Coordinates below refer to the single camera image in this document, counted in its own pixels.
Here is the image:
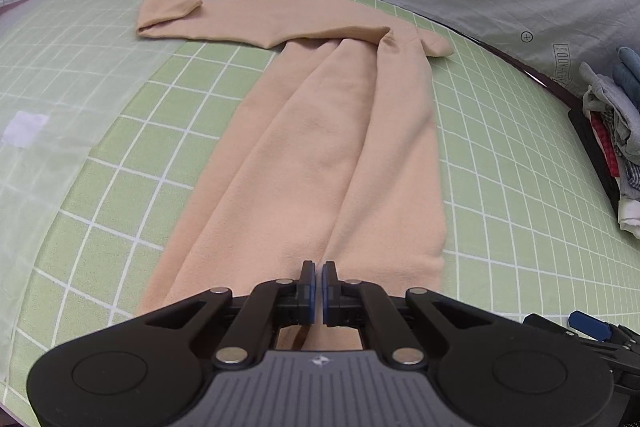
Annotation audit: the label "green grid cutting mat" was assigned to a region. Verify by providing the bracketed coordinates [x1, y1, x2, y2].
[1, 0, 639, 424]

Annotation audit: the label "folded black garment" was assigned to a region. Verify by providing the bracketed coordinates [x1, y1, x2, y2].
[567, 108, 620, 218]

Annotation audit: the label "folded blue denim jeans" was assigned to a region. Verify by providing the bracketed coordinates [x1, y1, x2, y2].
[613, 46, 640, 106]

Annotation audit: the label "beige long sleeve shirt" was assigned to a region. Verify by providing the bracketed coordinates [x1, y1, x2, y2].
[134, 0, 456, 351]

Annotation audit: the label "large white tape patch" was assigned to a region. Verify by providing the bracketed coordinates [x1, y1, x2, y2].
[1, 110, 49, 148]

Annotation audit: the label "folded blue plaid shirt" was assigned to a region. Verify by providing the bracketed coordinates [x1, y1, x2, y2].
[618, 157, 640, 200]

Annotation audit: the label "folded grey sweatshirt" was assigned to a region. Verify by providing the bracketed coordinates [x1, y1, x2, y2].
[579, 62, 640, 164]

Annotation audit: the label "folded red garment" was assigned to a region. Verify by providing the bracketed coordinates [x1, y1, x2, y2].
[589, 113, 620, 179]

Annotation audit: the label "folded white shirt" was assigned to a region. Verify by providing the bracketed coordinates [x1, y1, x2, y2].
[618, 197, 640, 239]

